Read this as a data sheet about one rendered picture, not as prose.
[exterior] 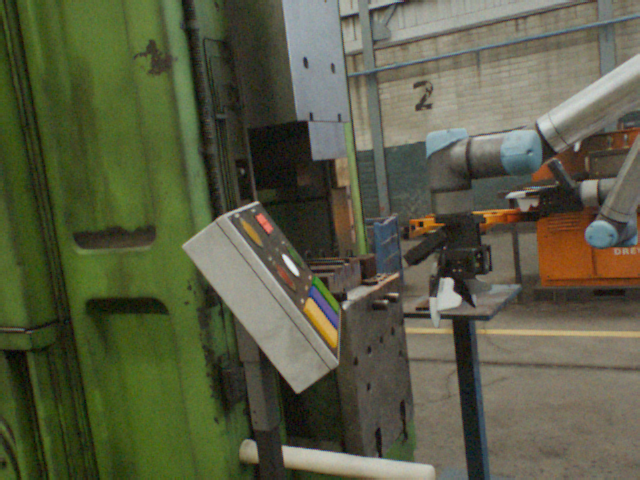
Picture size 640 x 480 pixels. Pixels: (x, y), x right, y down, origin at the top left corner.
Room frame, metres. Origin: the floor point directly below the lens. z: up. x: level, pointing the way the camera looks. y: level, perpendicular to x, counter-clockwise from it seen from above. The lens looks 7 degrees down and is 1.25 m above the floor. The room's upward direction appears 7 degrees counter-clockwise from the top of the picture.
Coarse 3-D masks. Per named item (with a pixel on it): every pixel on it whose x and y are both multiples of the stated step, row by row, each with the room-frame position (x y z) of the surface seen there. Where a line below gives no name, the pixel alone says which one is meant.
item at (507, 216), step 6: (534, 210) 1.83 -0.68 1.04; (492, 216) 1.88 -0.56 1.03; (498, 216) 1.87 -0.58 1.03; (504, 216) 1.85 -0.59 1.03; (510, 216) 1.86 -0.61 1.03; (516, 216) 1.85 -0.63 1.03; (522, 216) 1.84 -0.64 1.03; (528, 216) 1.83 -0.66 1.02; (534, 216) 1.82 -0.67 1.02; (414, 222) 2.03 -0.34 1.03; (426, 222) 2.01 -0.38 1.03; (432, 222) 2.00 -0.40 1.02; (504, 222) 1.86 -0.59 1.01
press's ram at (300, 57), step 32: (256, 0) 1.47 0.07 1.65; (288, 0) 1.46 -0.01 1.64; (320, 0) 1.61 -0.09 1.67; (256, 32) 1.47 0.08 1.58; (288, 32) 1.44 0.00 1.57; (320, 32) 1.59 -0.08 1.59; (256, 64) 1.48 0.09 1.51; (288, 64) 1.44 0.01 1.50; (320, 64) 1.57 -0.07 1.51; (256, 96) 1.48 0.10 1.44; (288, 96) 1.44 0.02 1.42; (320, 96) 1.55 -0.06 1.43; (256, 128) 1.50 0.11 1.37
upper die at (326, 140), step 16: (272, 128) 1.53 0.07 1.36; (288, 128) 1.51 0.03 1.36; (304, 128) 1.48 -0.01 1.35; (320, 128) 1.53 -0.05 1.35; (336, 128) 1.61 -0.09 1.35; (256, 144) 1.55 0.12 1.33; (272, 144) 1.53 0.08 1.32; (288, 144) 1.51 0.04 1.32; (304, 144) 1.49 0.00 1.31; (320, 144) 1.52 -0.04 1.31; (336, 144) 1.60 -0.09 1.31; (256, 160) 1.56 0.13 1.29; (272, 160) 1.53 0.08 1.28; (288, 160) 1.51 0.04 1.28; (304, 160) 1.49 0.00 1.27; (320, 160) 1.52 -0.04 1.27
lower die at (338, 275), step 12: (312, 264) 1.61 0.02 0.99; (324, 264) 1.59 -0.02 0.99; (336, 264) 1.57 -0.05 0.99; (348, 264) 1.59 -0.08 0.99; (324, 276) 1.49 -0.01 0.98; (336, 276) 1.52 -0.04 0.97; (348, 276) 1.58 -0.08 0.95; (360, 276) 1.65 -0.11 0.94; (336, 288) 1.51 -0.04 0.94; (348, 288) 1.58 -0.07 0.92
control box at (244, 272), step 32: (224, 224) 0.86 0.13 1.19; (256, 224) 1.02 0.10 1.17; (192, 256) 0.87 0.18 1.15; (224, 256) 0.86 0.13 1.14; (256, 256) 0.86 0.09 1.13; (288, 256) 1.08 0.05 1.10; (224, 288) 0.86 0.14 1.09; (256, 288) 0.86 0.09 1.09; (288, 288) 0.90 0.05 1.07; (256, 320) 0.86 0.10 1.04; (288, 320) 0.86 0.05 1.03; (288, 352) 0.86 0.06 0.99; (320, 352) 0.86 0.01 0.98
